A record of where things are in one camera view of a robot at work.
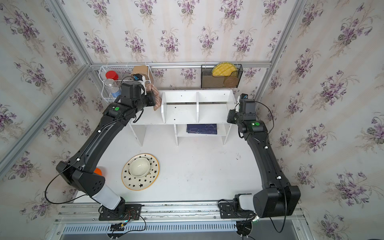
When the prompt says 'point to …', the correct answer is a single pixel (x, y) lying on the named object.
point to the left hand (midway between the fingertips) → (156, 95)
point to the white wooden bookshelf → (180, 107)
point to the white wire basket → (123, 71)
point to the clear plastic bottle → (114, 89)
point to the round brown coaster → (230, 82)
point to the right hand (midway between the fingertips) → (235, 112)
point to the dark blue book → (205, 129)
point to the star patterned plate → (145, 182)
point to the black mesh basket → (209, 81)
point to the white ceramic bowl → (139, 167)
